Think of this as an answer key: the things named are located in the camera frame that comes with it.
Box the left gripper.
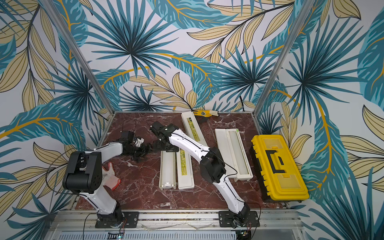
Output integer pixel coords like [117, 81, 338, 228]
[123, 141, 154, 164]

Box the plastic wrap roll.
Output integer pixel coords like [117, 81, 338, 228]
[159, 151, 176, 190]

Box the white wrap dispenser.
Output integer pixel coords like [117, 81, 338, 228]
[174, 150, 195, 190]
[215, 129, 253, 182]
[181, 112, 208, 146]

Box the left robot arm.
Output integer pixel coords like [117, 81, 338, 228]
[63, 141, 152, 221]

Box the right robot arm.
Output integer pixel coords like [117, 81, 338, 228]
[150, 122, 251, 228]

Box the red white work glove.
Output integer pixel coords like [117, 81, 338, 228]
[102, 162, 121, 191]

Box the yellow black work glove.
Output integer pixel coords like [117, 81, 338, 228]
[192, 110, 219, 118]

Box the yellow black toolbox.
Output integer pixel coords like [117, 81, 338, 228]
[251, 135, 310, 203]

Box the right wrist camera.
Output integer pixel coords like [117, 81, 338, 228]
[150, 122, 179, 141]

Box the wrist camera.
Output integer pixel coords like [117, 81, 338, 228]
[150, 122, 179, 141]
[119, 130, 145, 147]

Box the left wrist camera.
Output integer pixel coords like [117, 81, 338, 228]
[119, 130, 145, 147]

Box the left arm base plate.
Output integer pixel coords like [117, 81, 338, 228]
[95, 212, 139, 230]

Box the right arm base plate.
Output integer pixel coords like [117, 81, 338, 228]
[219, 211, 260, 229]

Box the aluminium front rail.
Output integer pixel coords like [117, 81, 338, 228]
[50, 209, 304, 231]

